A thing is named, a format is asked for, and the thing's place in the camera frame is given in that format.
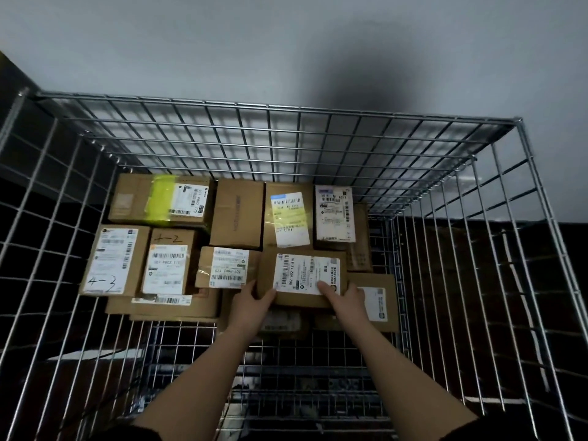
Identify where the person's left hand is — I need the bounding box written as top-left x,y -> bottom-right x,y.
228,280 -> 277,338

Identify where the pile of cardboard parcels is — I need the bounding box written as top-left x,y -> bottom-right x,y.
79,173 -> 400,341

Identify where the person's right forearm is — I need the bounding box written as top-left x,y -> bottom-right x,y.
341,327 -> 479,441

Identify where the white paper sheet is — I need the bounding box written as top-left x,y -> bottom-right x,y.
46,348 -> 144,362

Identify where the silver wire mesh cage cart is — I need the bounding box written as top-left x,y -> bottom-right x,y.
0,87 -> 588,441

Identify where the labelled brown shipping box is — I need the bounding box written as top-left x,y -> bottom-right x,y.
256,247 -> 349,309

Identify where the person's right hand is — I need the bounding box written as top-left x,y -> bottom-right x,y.
317,281 -> 371,338

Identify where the person's left forearm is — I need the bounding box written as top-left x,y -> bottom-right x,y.
131,328 -> 263,441

